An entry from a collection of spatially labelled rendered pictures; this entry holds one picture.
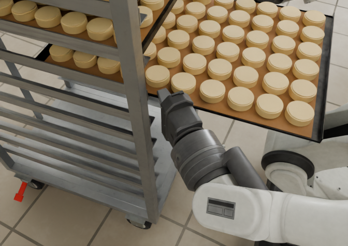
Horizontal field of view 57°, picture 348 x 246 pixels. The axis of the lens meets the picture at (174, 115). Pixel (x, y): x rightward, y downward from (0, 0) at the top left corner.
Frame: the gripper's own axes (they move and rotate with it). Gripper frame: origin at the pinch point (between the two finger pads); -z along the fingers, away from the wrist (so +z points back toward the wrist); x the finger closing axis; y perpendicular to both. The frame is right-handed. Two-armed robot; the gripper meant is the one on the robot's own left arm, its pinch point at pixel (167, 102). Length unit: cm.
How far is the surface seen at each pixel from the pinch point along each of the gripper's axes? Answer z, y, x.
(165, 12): -14.0, -6.1, 10.0
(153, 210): -1, 5, -52
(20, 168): -42, 44, -63
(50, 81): -100, 25, -78
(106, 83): -8.7, 9.4, 1.3
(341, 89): -29, -114, -76
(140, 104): -0.5, 5.4, 1.6
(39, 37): -17.9, 18.6, 9.1
